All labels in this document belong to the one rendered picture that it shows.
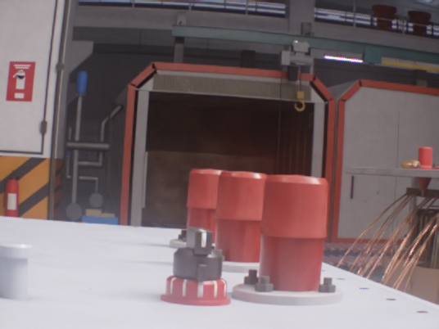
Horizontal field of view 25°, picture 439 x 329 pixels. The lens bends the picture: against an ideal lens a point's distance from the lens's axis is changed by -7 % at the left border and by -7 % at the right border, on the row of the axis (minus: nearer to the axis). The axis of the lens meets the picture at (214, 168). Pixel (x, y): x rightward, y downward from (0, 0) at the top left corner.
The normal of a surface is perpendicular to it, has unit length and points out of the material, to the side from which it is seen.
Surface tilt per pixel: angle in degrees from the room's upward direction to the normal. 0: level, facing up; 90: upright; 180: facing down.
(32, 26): 90
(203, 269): 90
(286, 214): 89
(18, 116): 90
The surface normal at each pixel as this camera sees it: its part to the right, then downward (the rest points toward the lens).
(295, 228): 0.00, -0.02
